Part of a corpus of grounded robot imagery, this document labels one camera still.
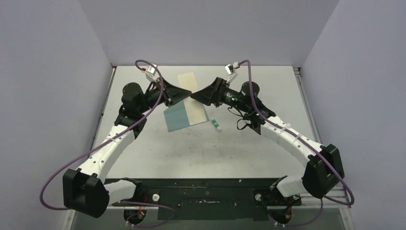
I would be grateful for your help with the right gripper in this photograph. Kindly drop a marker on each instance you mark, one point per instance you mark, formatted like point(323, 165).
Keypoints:
point(213, 94)

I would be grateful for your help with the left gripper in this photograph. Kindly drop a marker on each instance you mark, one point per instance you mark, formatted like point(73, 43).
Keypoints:
point(171, 95)

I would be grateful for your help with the teal envelope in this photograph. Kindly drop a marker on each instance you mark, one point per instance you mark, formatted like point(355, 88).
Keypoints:
point(176, 118)

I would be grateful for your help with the tan letter paper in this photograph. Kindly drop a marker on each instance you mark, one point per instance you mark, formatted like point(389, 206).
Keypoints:
point(195, 111)

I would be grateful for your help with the green white glue stick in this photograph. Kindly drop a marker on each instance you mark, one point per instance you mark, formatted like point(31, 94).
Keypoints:
point(216, 125)

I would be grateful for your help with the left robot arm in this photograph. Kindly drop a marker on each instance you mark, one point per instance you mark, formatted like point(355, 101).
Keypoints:
point(84, 189)

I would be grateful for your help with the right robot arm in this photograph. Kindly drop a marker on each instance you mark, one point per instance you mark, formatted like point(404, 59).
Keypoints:
point(322, 163)

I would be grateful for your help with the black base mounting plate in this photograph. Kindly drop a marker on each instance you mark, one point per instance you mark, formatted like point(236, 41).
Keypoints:
point(214, 199)

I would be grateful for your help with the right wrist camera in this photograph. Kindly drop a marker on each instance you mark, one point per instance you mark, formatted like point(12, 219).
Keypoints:
point(231, 70)

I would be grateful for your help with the aluminium frame rail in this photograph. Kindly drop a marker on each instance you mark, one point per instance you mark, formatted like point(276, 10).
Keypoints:
point(312, 214)

